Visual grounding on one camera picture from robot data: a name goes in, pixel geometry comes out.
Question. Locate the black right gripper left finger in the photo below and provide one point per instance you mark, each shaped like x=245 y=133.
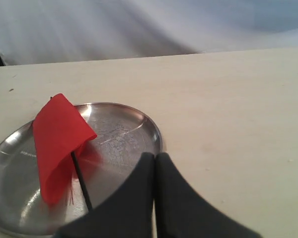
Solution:
x=127 y=213

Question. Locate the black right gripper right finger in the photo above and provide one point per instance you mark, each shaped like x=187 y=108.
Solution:
x=182 y=213

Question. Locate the red flag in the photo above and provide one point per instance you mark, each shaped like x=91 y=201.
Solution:
x=58 y=130

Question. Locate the round stainless steel plate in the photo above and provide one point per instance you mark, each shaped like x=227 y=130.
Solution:
x=123 y=134

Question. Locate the white backdrop cloth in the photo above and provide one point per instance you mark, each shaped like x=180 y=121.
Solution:
x=46 y=31

